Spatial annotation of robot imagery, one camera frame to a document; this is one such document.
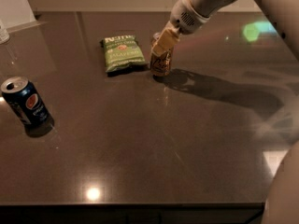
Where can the blue Pepsi can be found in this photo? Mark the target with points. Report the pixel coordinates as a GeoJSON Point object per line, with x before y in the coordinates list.
{"type": "Point", "coordinates": [23, 98]}

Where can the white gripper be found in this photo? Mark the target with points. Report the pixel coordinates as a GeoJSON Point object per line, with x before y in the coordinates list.
{"type": "Point", "coordinates": [186, 19]}

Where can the green jalapeno chip bag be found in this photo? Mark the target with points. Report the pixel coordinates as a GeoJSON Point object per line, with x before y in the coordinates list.
{"type": "Point", "coordinates": [121, 52]}

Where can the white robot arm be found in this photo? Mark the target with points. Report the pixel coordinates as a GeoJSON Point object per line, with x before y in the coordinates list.
{"type": "Point", "coordinates": [282, 14]}

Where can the orange soda can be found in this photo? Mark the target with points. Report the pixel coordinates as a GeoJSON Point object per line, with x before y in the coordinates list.
{"type": "Point", "coordinates": [161, 66]}

